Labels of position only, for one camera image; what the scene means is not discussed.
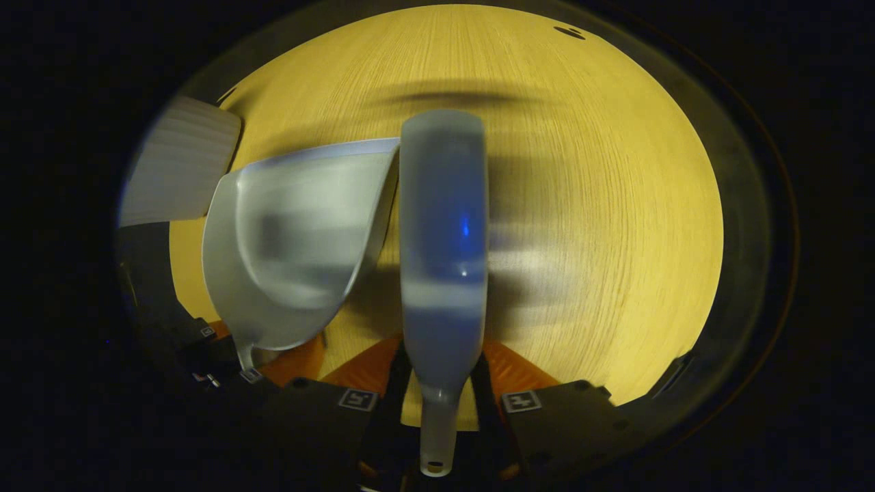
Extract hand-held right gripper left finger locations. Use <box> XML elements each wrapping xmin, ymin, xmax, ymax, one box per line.
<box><xmin>270</xmin><ymin>333</ymin><xmax>413</xmax><ymax>491</ymax></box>

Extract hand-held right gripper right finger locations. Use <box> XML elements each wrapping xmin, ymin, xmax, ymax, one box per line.
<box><xmin>470</xmin><ymin>340</ymin><xmax>640</xmax><ymax>482</ymax></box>

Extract white plastic dustpan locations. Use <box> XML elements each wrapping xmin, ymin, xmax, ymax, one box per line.
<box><xmin>202</xmin><ymin>137</ymin><xmax>401</xmax><ymax>373</ymax></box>

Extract white ribbed garbage bin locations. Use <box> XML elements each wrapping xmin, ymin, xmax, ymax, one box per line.
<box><xmin>118</xmin><ymin>96</ymin><xmax>243</xmax><ymax>229</ymax></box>

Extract small white broom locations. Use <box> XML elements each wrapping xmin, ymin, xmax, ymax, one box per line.
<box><xmin>399</xmin><ymin>109</ymin><xmax>490</xmax><ymax>478</ymax></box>

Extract wooden desktop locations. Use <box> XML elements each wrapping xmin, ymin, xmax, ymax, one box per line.
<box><xmin>167</xmin><ymin>3</ymin><xmax>725</xmax><ymax>433</ymax></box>

